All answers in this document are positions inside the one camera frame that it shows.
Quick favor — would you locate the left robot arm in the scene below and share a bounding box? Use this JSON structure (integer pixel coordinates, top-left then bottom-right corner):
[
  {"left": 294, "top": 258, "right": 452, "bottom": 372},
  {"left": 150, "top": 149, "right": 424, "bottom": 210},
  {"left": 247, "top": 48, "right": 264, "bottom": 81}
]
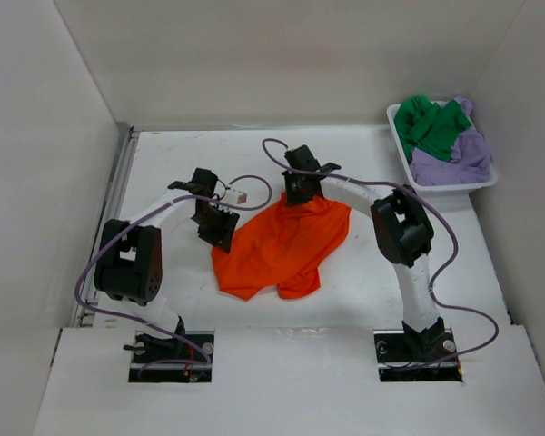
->
[{"left": 86, "top": 168, "right": 241, "bottom": 363}]

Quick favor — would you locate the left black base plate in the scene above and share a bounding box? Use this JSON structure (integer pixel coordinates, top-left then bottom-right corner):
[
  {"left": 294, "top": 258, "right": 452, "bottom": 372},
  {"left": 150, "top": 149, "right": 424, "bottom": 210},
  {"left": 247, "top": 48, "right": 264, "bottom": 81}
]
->
[{"left": 123, "top": 332, "right": 214, "bottom": 384}]

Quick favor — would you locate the lavender t-shirt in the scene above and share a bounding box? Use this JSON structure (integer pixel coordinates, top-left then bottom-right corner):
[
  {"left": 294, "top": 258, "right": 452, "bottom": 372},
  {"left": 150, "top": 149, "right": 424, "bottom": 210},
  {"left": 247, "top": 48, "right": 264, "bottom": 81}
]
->
[{"left": 408, "top": 97, "right": 491, "bottom": 186}]

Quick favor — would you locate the green t-shirt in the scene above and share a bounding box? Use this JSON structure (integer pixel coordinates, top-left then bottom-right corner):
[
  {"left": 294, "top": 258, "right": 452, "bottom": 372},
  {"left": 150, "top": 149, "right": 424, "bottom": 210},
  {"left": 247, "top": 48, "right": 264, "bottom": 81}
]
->
[{"left": 394, "top": 96, "right": 472, "bottom": 164}]

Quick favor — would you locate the aluminium rail left edge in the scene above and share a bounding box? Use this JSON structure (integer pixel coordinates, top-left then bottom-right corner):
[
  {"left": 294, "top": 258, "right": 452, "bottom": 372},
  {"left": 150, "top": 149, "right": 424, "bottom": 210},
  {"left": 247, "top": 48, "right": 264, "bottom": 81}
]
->
[{"left": 74, "top": 122, "right": 139, "bottom": 305}]

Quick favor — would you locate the white plastic bin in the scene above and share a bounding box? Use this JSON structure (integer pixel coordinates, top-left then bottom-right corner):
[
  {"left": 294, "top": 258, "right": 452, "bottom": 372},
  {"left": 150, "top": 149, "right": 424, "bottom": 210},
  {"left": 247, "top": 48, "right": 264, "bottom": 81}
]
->
[{"left": 386, "top": 104, "right": 499, "bottom": 197}]

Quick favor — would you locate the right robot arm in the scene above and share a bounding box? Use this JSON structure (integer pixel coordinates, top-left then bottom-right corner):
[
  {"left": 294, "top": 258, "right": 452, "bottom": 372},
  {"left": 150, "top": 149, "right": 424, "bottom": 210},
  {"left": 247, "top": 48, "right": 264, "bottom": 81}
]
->
[{"left": 282, "top": 145, "right": 447, "bottom": 364}]

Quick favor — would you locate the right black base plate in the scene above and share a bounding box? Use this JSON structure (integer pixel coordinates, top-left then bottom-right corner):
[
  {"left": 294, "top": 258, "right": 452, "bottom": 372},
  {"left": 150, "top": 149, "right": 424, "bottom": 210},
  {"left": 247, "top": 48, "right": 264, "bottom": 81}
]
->
[{"left": 373, "top": 329, "right": 462, "bottom": 382}]

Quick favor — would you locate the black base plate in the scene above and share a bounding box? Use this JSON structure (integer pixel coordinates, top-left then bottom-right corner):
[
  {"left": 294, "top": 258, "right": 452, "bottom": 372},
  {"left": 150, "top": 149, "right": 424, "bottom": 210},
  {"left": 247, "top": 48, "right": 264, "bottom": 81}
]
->
[
  {"left": 123, "top": 332, "right": 214, "bottom": 384},
  {"left": 373, "top": 329, "right": 462, "bottom": 382}
]

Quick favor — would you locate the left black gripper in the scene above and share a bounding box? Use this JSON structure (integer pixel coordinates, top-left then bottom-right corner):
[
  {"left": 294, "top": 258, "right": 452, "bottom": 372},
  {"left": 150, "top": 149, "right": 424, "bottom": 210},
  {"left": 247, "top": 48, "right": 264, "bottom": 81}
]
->
[{"left": 191, "top": 204, "right": 238, "bottom": 253}]

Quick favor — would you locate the orange t-shirt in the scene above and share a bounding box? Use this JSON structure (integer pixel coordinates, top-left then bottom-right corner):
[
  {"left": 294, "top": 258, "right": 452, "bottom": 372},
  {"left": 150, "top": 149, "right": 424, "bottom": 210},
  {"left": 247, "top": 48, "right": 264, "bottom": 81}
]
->
[{"left": 211, "top": 192, "right": 352, "bottom": 301}]

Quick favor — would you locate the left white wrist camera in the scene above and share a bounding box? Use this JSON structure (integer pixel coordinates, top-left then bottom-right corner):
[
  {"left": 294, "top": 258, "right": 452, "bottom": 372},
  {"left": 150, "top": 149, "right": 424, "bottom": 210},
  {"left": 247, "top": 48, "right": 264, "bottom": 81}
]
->
[{"left": 223, "top": 187, "right": 248, "bottom": 205}]

